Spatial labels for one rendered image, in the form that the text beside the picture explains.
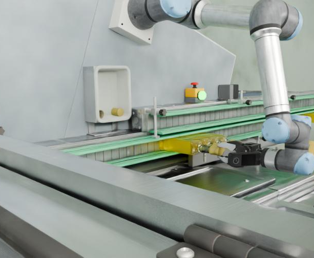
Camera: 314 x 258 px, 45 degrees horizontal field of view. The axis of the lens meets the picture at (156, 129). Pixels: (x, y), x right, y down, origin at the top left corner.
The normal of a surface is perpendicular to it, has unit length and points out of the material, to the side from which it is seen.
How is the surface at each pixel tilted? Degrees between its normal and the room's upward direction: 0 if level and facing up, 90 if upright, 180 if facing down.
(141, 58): 0
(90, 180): 90
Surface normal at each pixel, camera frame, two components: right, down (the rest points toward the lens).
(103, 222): -0.02, -0.99
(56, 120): 0.68, 0.09
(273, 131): -0.70, -0.04
